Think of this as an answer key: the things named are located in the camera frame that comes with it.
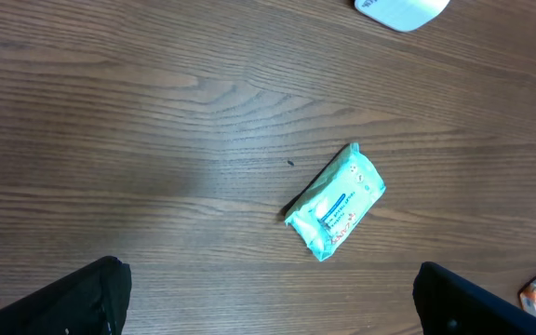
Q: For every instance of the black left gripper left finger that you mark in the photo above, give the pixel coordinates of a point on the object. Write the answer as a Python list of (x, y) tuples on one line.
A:
[(92, 300)]

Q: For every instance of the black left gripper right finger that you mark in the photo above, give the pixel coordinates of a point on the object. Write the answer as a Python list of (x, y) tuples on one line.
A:
[(448, 304)]

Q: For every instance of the teal wet wipes pack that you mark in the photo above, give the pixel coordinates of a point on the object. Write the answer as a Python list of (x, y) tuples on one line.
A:
[(329, 209)]

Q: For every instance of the white barcode scanner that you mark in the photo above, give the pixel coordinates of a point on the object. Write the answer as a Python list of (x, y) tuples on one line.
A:
[(401, 15)]

